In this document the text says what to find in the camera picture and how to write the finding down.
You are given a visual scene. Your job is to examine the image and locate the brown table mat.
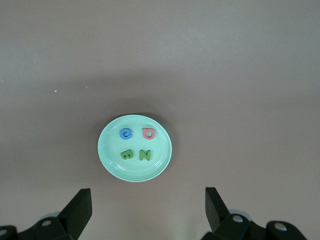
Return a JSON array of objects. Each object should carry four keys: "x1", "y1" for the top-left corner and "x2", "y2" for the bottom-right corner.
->
[{"x1": 0, "y1": 0, "x2": 320, "y2": 240}]

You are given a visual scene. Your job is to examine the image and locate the red foam letter Q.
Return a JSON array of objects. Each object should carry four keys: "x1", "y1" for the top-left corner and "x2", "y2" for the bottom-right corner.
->
[{"x1": 141, "y1": 128, "x2": 157, "y2": 141}]

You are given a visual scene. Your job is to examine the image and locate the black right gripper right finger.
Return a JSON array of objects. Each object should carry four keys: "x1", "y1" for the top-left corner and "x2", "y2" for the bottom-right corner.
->
[{"x1": 202, "y1": 186, "x2": 307, "y2": 240}]

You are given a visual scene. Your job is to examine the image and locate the green foam letter N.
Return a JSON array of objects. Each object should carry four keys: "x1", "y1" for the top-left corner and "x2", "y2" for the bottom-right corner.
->
[{"x1": 138, "y1": 149, "x2": 153, "y2": 162}]

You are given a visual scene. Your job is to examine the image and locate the light green plate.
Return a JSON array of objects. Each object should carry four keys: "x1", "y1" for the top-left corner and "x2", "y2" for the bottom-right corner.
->
[{"x1": 97, "y1": 114, "x2": 173, "y2": 183}]

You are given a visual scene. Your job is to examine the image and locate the blue foam letter G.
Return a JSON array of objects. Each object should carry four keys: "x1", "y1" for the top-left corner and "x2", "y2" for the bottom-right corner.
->
[{"x1": 119, "y1": 128, "x2": 134, "y2": 140}]

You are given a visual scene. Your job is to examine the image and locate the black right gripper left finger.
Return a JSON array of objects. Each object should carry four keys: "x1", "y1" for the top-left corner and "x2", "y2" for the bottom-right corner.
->
[{"x1": 0, "y1": 188, "x2": 93, "y2": 240}]

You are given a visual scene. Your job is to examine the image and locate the green foam letter B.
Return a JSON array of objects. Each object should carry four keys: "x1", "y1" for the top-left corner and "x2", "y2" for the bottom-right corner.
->
[{"x1": 119, "y1": 149, "x2": 135, "y2": 161}]

